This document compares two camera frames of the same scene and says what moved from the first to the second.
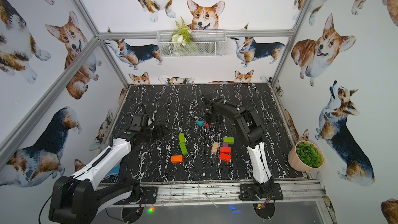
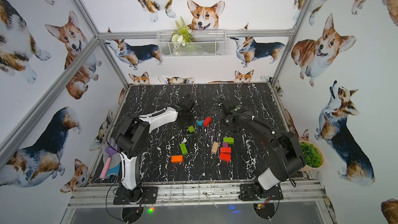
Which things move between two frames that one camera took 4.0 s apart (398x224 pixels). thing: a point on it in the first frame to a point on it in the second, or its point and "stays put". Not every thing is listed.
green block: [229, 140] stays put
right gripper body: [212, 119] to [232, 128]
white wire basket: [205, 43] stays put
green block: [183, 148] stays put
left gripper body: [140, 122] to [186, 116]
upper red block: [225, 150] stays put
